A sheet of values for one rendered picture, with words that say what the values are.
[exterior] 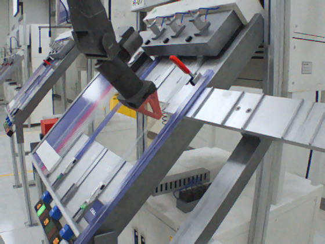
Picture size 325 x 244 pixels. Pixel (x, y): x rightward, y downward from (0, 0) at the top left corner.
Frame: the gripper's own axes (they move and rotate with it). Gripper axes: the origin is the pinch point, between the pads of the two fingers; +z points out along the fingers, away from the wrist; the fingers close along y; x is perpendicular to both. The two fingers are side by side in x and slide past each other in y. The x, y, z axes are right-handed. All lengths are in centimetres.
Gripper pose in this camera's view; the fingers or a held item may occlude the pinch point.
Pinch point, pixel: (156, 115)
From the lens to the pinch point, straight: 76.2
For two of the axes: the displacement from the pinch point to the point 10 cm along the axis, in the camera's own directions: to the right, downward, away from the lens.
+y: -5.2, -1.7, 8.4
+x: -6.1, 7.6, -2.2
